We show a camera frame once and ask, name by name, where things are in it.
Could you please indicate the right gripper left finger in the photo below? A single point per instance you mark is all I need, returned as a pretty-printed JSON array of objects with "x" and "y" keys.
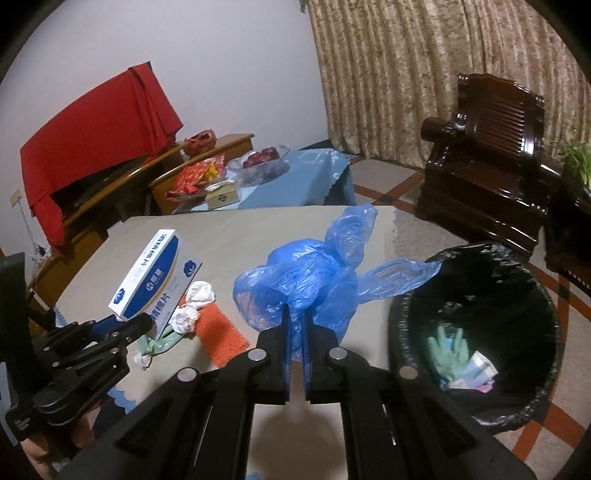
[{"x": 262, "y": 374}]

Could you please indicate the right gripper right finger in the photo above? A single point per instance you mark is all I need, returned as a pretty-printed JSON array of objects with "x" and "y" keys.
[{"x": 331, "y": 373}]

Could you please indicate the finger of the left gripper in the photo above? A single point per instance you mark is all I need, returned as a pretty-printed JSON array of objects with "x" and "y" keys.
[
  {"x": 113, "y": 348},
  {"x": 104, "y": 327}
]

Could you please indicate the green rubber glove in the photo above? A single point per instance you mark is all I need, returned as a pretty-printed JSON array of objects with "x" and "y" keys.
[{"x": 148, "y": 346}]

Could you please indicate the orange red plastic bag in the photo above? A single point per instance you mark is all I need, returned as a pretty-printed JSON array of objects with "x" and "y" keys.
[{"x": 221, "y": 340}]

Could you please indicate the blue white cardboard box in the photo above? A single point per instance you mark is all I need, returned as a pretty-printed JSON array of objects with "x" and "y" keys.
[{"x": 157, "y": 280}]

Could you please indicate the blue plastic bag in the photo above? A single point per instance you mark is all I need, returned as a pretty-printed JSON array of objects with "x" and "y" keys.
[{"x": 319, "y": 276}]

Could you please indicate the white tissue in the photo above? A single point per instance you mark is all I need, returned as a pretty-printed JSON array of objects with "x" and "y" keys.
[{"x": 199, "y": 294}]

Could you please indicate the paper trash in bin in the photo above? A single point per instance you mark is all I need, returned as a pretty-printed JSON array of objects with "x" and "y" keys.
[{"x": 478, "y": 375}]

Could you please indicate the black lined trash bin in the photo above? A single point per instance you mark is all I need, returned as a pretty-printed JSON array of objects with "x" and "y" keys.
[{"x": 488, "y": 292}]

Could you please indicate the person left hand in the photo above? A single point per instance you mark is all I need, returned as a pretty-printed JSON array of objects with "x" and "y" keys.
[{"x": 43, "y": 457}]

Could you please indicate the grey table cloth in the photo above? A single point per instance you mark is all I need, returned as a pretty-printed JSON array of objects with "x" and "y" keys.
[{"x": 296, "y": 441}]

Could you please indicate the green glove in bin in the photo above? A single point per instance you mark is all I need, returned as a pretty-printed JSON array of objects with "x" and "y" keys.
[{"x": 449, "y": 356}]

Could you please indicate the red snack bag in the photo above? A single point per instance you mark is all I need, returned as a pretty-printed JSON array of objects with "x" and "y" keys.
[{"x": 196, "y": 177}]

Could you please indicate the beige tissue box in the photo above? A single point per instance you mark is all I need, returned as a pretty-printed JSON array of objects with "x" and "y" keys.
[{"x": 222, "y": 194}]

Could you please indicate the blue table cloth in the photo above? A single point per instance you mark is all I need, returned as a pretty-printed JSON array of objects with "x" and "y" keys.
[{"x": 316, "y": 177}]

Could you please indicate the glass fruit bowl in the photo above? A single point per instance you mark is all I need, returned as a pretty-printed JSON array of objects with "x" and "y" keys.
[{"x": 255, "y": 168}]

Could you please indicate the red cloth cover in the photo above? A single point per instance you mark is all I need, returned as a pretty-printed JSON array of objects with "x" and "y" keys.
[{"x": 125, "y": 117}]

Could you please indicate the red bag on cabinet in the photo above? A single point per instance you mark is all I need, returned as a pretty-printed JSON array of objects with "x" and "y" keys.
[{"x": 199, "y": 143}]

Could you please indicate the dark wooden armchair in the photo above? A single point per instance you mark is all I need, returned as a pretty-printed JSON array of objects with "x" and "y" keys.
[{"x": 488, "y": 177}]

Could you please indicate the dark wooden side table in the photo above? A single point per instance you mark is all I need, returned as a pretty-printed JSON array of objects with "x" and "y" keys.
[{"x": 567, "y": 229}]

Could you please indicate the beige patterned curtain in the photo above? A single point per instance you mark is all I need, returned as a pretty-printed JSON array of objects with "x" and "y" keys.
[{"x": 388, "y": 65}]

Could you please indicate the green potted plant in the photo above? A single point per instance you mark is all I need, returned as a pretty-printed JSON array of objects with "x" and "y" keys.
[{"x": 576, "y": 160}]

